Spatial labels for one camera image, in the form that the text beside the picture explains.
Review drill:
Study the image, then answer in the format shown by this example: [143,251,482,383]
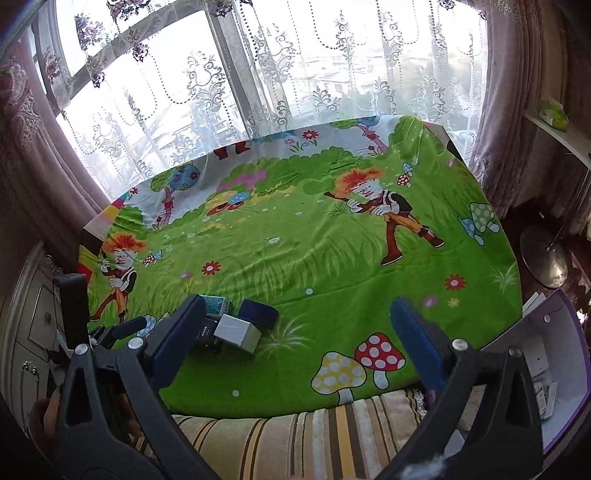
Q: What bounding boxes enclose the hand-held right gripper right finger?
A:
[380,296,546,480]

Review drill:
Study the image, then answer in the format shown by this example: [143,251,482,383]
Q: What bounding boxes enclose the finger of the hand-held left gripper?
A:
[92,316,150,352]

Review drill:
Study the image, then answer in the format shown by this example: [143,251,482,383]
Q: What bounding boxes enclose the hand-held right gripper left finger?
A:
[58,294,218,480]

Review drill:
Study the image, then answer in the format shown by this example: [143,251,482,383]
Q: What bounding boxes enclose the purple storage box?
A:
[462,288,591,457]

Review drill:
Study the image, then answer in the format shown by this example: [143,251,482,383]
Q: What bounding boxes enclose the person's left hand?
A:
[28,388,63,444]

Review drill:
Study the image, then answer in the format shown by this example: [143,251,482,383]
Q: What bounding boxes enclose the cream carved dresser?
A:
[0,244,88,402]

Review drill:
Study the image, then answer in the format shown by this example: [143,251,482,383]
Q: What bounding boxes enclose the teal box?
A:
[203,295,232,320]

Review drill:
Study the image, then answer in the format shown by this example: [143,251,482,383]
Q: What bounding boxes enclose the white cube box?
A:
[213,314,262,354]

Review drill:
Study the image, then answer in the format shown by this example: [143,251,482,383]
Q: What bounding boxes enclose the dark blue box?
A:
[240,299,279,330]

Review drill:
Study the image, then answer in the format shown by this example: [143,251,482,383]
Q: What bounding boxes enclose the green cartoon printed cloth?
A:
[78,115,522,418]

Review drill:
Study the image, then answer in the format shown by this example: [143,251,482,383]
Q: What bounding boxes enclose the striped plush cushion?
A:
[134,388,467,480]

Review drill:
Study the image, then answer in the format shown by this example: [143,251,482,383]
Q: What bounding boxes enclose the pink drape curtain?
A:
[0,28,114,247]
[466,0,591,232]

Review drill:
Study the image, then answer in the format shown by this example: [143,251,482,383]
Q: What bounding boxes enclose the green object on shelf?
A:
[538,99,570,131]

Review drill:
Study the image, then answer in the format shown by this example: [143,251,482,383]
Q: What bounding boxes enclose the white lace curtain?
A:
[28,0,490,199]

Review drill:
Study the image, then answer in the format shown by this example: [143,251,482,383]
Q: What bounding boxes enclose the white wall shelf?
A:
[522,108,591,168]

